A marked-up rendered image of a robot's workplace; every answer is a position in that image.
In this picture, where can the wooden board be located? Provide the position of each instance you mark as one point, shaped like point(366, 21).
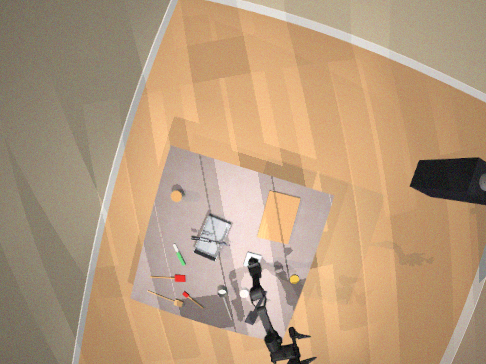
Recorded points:
point(279, 217)

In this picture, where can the white short cylinder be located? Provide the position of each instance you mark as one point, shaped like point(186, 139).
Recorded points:
point(244, 292)

